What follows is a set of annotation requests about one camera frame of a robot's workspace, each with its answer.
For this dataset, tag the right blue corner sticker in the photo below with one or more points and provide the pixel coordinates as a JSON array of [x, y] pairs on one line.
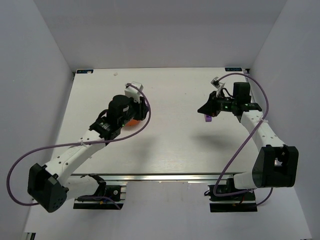
[[233, 69]]

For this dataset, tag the white foam board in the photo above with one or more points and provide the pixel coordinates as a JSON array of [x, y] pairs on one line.
[[172, 211]]

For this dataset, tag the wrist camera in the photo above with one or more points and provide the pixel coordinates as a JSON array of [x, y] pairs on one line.
[[131, 92], [218, 85]]

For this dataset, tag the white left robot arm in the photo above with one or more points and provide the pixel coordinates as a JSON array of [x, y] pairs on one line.
[[51, 185]]

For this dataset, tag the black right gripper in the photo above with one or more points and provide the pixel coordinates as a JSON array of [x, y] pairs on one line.
[[214, 106]]

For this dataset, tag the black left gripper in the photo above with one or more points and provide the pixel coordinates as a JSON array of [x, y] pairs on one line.
[[143, 110]]

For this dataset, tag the blue corner sticker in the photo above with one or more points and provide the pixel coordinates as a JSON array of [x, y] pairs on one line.
[[84, 71], [233, 69]]

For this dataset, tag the aluminium table rail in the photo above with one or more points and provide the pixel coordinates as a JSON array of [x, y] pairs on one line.
[[152, 177]]

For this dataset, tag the purple printed lego brick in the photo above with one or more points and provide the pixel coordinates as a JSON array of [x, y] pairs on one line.
[[207, 118]]

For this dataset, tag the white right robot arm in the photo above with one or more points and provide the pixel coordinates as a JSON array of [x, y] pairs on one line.
[[276, 163]]

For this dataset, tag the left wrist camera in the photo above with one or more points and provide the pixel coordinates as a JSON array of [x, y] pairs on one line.
[[131, 92]]

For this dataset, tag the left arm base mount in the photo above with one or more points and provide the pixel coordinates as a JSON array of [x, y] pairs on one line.
[[100, 194]]

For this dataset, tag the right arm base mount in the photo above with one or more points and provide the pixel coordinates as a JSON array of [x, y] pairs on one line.
[[238, 203]]

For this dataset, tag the left blue corner sticker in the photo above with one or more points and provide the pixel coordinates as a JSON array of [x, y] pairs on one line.
[[84, 71]]

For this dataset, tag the orange round divided container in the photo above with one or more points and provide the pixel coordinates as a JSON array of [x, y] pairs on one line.
[[132, 123]]

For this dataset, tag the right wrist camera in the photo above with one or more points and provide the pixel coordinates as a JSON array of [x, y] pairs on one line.
[[218, 85]]

